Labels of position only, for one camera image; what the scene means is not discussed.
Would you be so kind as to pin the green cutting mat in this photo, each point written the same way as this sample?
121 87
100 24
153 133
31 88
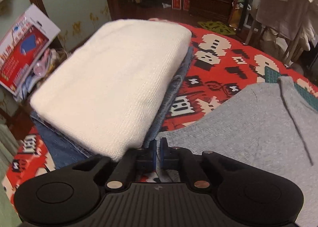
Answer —
271 76

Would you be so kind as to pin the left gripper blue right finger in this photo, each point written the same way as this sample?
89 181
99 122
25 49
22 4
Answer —
168 156

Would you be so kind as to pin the chair draped with clothes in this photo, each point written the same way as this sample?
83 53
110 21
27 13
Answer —
294 20

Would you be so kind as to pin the yellow-green foam mat piece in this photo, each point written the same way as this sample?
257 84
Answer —
217 27

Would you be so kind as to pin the grey knit sweater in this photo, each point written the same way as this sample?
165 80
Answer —
266 125

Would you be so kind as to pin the folded blue jeans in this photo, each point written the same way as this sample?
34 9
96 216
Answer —
64 151

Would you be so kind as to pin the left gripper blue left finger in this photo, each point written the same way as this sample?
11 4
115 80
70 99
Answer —
146 158

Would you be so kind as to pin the folded white towel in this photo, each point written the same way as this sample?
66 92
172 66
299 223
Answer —
106 95

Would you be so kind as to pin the red white packaged product card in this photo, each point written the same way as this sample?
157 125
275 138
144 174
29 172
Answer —
23 45

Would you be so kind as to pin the red patterned christmas tablecloth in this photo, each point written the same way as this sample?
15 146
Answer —
220 68

